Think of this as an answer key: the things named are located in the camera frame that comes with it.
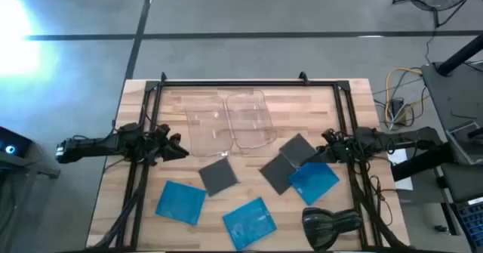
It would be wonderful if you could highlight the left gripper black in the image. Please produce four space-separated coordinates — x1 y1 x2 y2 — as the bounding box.
142 130 189 164

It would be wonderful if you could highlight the black stand pole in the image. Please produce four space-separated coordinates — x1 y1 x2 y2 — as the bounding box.
437 33 483 76

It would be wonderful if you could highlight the black aluminium rig frame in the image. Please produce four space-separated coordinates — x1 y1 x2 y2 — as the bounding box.
115 71 380 252

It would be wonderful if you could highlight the blue jewel case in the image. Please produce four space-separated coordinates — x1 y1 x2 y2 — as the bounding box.
155 180 208 227
222 196 278 251
288 162 341 207

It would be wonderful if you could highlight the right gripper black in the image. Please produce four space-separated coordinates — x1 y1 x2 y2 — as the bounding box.
301 128 359 167

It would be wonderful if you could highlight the glossy black plastic device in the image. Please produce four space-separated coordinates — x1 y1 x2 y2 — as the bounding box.
301 206 364 252

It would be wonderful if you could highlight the yellow cable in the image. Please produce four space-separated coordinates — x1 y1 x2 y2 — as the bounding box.
384 66 423 125

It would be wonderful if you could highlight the dark power strip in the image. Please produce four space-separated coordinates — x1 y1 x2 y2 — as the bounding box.
390 97 405 128

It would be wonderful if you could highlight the black left arm cable bundle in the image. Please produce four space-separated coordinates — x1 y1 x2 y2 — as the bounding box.
90 161 149 251

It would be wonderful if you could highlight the grey side table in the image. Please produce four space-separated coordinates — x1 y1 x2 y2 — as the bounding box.
420 60 483 163

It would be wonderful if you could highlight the dark device with blue ring light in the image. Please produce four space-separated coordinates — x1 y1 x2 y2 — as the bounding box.
0 126 33 158

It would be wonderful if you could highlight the black floor fan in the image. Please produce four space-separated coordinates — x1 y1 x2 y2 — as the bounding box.
392 0 477 28

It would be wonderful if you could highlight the clear plastic bin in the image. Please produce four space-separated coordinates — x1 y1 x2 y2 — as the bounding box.
225 89 278 150
183 95 234 159

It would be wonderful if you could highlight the grey tray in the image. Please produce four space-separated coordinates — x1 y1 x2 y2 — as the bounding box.
445 121 483 165

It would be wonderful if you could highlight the laptop keyboard with blue backlight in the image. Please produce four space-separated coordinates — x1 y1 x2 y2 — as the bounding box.
452 198 483 252

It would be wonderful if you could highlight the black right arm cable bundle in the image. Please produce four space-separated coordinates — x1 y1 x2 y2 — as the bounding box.
349 161 411 252

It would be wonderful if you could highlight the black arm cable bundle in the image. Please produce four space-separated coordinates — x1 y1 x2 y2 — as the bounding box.
349 161 411 252
90 161 149 251

